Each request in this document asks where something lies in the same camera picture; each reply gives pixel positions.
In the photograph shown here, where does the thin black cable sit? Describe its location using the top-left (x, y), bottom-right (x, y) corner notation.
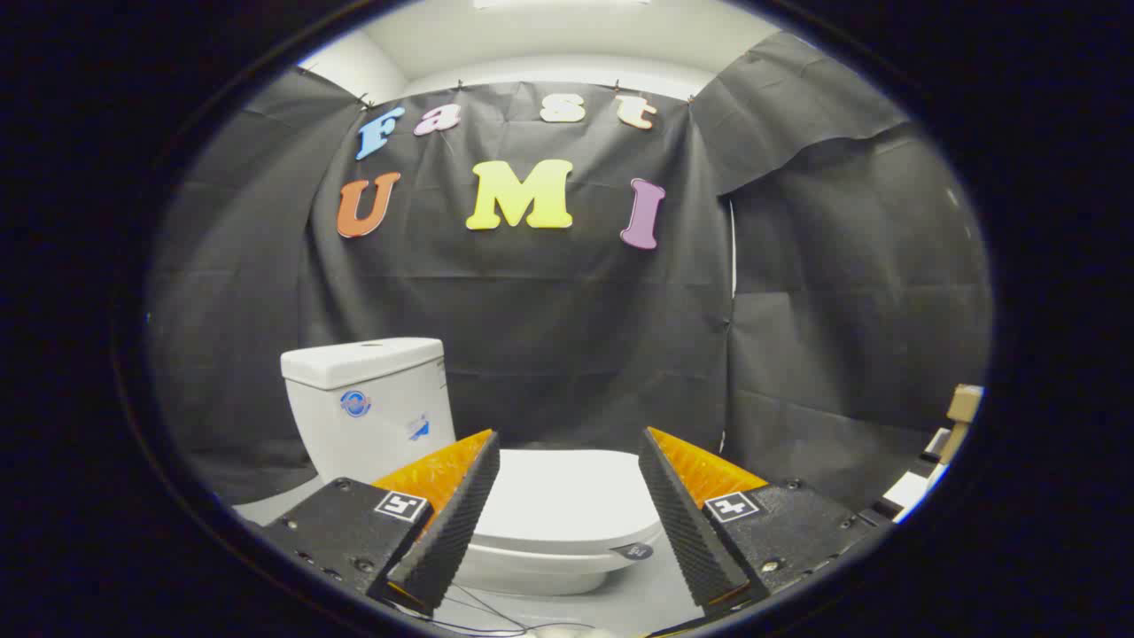
top-left (439, 580), bottom-right (603, 637)

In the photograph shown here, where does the white toilet lid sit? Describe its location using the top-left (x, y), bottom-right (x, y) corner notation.
top-left (474, 447), bottom-right (665, 557)

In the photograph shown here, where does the white flat box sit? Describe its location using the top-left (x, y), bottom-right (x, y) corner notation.
top-left (882, 430), bottom-right (953, 524)

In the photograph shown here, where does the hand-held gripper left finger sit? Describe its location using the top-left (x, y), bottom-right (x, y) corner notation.
top-left (257, 430), bottom-right (501, 617)

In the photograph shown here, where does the brown cardboard box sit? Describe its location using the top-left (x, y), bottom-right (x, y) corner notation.
top-left (939, 384), bottom-right (984, 466)

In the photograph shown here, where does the black backdrop cloth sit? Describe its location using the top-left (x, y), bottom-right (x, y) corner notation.
top-left (146, 31), bottom-right (993, 510)

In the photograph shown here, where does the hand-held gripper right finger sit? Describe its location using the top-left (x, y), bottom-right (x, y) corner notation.
top-left (638, 426), bottom-right (894, 619)

